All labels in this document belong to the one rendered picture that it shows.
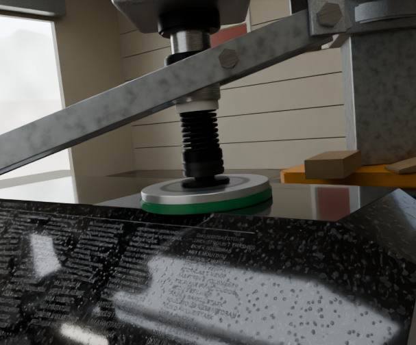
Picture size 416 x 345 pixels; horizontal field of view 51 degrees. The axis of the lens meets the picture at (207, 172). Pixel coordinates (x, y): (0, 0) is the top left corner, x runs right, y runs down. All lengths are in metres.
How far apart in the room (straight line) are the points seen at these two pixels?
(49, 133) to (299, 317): 0.45
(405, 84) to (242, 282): 0.94
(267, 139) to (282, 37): 7.10
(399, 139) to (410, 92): 0.13
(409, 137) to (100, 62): 8.71
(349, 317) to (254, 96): 7.42
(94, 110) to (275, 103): 7.02
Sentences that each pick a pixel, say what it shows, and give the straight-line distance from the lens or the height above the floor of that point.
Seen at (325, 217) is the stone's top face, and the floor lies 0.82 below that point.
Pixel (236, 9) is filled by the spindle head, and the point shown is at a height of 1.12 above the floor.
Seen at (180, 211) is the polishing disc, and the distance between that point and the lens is 0.64.
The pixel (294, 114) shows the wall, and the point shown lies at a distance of 7.48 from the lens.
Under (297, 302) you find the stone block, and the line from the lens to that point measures 0.51.
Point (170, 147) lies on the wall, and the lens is 9.18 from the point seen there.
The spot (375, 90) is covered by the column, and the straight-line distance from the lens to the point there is 1.34.
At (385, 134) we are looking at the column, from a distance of 1.35.
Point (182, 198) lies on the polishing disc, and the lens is 0.63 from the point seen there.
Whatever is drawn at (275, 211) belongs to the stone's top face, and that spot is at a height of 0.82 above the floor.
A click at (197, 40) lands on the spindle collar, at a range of 0.71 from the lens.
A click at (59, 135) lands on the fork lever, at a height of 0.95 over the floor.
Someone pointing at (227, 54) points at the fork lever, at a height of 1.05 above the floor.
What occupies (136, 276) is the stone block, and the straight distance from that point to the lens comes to 0.65.
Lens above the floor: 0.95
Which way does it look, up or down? 7 degrees down
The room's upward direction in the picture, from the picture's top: 6 degrees counter-clockwise
